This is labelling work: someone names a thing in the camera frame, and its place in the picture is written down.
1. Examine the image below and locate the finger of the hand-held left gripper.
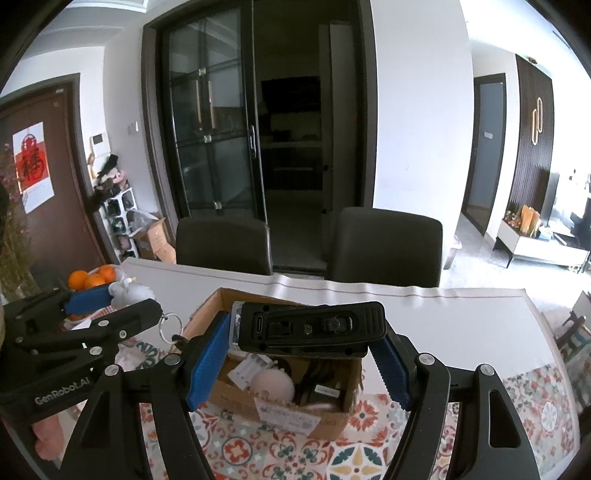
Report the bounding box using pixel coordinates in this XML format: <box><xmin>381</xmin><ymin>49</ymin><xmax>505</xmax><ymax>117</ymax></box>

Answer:
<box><xmin>14</xmin><ymin>298</ymin><xmax>165</xmax><ymax>360</ymax></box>
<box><xmin>1</xmin><ymin>287</ymin><xmax>117</xmax><ymax>339</ymax></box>

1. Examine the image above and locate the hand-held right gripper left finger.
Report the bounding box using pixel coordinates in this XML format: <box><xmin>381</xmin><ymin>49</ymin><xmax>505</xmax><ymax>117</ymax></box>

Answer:
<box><xmin>62</xmin><ymin>311</ymin><xmax>232</xmax><ymax>480</ymax></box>

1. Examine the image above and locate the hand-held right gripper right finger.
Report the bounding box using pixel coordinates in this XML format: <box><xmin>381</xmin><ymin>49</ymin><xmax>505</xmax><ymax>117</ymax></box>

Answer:
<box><xmin>369</xmin><ymin>323</ymin><xmax>541</xmax><ymax>480</ymax></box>

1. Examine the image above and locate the white rabbit keychain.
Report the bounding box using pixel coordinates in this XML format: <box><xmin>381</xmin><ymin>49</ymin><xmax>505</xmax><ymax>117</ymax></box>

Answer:
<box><xmin>108</xmin><ymin>276</ymin><xmax>188</xmax><ymax>345</ymax></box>

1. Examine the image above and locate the brown cardboard box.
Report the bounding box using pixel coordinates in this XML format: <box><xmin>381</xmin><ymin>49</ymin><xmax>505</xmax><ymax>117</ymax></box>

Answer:
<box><xmin>182</xmin><ymin>287</ymin><xmax>364</xmax><ymax>440</ymax></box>

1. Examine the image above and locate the grey and pink sphere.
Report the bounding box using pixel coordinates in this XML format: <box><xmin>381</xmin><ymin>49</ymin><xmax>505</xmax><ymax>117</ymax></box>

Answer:
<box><xmin>249</xmin><ymin>368</ymin><xmax>297</xmax><ymax>408</ymax></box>

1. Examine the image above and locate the black perforated bracket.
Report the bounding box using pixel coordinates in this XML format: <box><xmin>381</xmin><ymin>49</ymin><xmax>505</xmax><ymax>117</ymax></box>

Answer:
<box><xmin>295</xmin><ymin>357</ymin><xmax>348</xmax><ymax>408</ymax></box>

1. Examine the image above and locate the black rectangular device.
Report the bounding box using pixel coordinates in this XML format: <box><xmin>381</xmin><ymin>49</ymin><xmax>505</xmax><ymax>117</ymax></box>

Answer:
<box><xmin>236</xmin><ymin>301</ymin><xmax>387</xmax><ymax>359</ymax></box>

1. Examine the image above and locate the cardboard box on floor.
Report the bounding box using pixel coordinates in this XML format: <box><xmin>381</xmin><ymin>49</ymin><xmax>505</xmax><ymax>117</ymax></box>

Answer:
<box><xmin>133</xmin><ymin>212</ymin><xmax>177</xmax><ymax>265</ymax></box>

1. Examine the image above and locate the white shelf with toys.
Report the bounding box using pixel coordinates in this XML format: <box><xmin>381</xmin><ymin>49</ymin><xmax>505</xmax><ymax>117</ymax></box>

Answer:
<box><xmin>90</xmin><ymin>154</ymin><xmax>140</xmax><ymax>260</ymax></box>

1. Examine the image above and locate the brown wooden door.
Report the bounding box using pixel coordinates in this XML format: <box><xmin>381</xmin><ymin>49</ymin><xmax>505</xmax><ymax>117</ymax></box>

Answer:
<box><xmin>0</xmin><ymin>74</ymin><xmax>118</xmax><ymax>282</ymax></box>

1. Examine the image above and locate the dark dining chair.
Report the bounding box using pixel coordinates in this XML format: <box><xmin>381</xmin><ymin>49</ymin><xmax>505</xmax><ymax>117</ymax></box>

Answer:
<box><xmin>324</xmin><ymin>207</ymin><xmax>444</xmax><ymax>288</ymax></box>
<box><xmin>175</xmin><ymin>217</ymin><xmax>274</xmax><ymax>276</ymax></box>

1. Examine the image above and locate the red door poster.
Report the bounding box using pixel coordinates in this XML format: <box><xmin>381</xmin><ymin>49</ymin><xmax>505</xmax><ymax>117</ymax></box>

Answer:
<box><xmin>11</xmin><ymin>121</ymin><xmax>56</xmax><ymax>214</ymax></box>

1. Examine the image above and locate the wooden side chair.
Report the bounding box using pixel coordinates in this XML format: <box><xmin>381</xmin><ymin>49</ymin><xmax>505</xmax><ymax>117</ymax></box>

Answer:
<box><xmin>553</xmin><ymin>291</ymin><xmax>591</xmax><ymax>366</ymax></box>

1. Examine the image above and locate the white tv cabinet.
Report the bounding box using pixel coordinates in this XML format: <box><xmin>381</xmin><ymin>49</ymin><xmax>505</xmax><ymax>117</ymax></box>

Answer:
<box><xmin>493</xmin><ymin>217</ymin><xmax>591</xmax><ymax>274</ymax></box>

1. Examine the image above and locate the orange paper bag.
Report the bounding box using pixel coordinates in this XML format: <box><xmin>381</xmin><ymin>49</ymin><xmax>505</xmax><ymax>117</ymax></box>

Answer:
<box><xmin>518</xmin><ymin>205</ymin><xmax>542</xmax><ymax>237</ymax></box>

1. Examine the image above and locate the gold wall ornament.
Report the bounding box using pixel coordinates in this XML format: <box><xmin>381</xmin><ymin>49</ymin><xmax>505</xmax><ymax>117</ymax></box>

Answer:
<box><xmin>529</xmin><ymin>97</ymin><xmax>546</xmax><ymax>149</ymax></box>

